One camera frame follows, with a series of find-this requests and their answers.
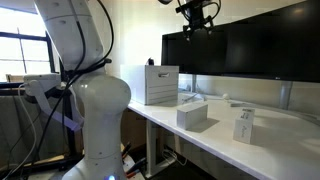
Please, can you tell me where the small white ball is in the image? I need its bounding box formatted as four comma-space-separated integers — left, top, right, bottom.
222, 93, 230, 100

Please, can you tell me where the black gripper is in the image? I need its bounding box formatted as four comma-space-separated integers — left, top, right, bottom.
175, 0, 221, 42

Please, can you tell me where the large black monitor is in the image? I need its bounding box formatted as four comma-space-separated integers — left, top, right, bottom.
161, 0, 320, 83

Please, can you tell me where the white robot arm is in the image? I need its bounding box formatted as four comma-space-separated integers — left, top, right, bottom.
34, 0, 131, 180

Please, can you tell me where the small white box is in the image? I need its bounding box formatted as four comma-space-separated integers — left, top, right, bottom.
233, 108, 255, 144

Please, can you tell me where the grey white oblong box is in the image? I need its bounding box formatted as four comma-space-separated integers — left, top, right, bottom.
177, 102, 208, 130

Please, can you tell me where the large white storage box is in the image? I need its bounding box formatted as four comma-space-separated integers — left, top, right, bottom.
120, 65, 179, 105

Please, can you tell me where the white monitor stand pole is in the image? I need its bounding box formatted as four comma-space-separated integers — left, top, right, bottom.
279, 81, 293, 110

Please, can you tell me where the white clamp mount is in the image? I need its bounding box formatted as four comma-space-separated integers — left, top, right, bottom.
23, 73, 84, 131

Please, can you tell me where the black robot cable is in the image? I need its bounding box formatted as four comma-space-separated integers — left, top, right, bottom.
33, 0, 115, 180

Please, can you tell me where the brown cardboard box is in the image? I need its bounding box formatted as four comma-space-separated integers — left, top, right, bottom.
121, 109, 146, 149

